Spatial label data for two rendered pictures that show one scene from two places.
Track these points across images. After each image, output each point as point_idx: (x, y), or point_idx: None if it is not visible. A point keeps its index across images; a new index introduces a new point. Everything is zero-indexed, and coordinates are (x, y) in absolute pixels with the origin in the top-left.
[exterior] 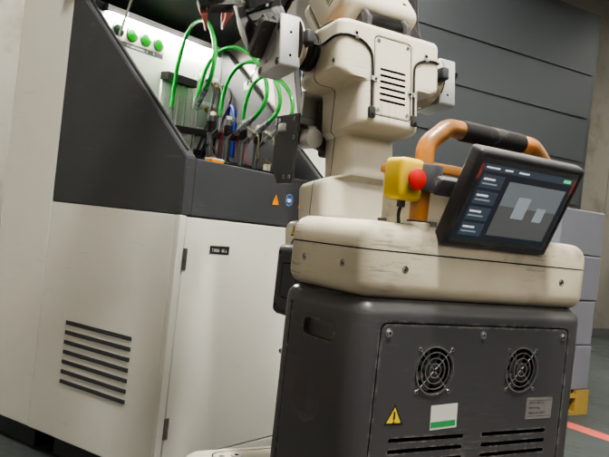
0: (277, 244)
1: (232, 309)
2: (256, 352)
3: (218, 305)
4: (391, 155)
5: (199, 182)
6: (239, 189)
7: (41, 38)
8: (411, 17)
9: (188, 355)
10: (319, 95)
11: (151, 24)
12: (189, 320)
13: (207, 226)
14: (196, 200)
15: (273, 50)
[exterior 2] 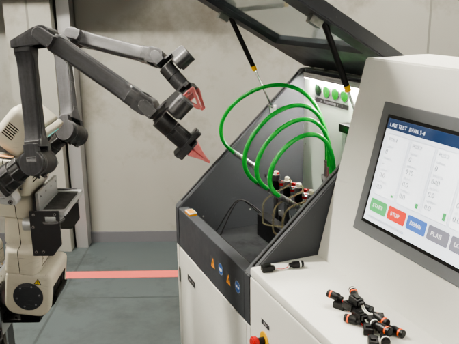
0: (217, 305)
1: (200, 334)
2: None
3: (195, 322)
4: (5, 224)
5: (180, 225)
6: (195, 241)
7: None
8: None
9: (186, 341)
10: (46, 179)
11: (328, 80)
12: (185, 318)
13: (186, 259)
14: (180, 237)
15: None
